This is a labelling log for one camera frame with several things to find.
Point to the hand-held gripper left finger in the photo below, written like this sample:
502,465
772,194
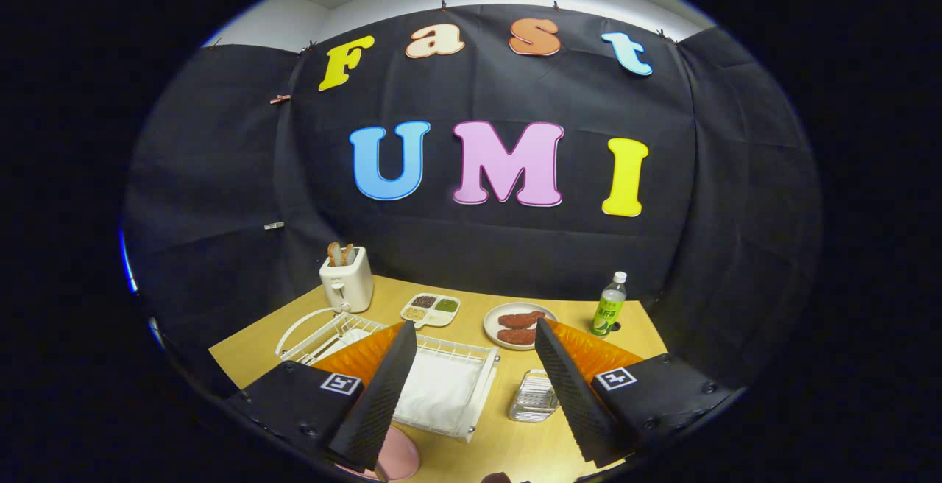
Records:
379,395

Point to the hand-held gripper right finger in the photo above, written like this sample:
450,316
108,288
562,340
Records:
574,395

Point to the pink plate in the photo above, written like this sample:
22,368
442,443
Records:
401,457

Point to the white plate with patties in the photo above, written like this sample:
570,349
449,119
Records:
491,328

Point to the brown meat patty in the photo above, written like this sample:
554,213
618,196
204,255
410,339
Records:
515,336
519,319

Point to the green drink bottle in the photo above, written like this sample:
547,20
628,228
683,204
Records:
607,314

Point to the white sectioned seasoning tray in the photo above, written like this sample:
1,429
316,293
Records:
430,310

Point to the white toaster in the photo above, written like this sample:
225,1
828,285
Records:
347,284

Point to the toasted bread slice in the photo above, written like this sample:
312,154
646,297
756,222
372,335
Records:
335,253
348,253

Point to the wooden clothespin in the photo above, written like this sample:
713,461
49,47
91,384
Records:
280,99

